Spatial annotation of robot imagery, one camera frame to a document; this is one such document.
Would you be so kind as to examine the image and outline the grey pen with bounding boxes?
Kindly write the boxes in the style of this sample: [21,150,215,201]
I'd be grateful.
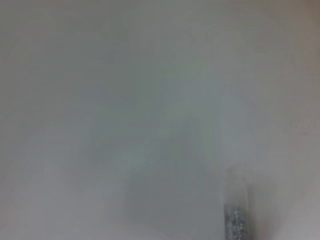
[223,168,251,240]

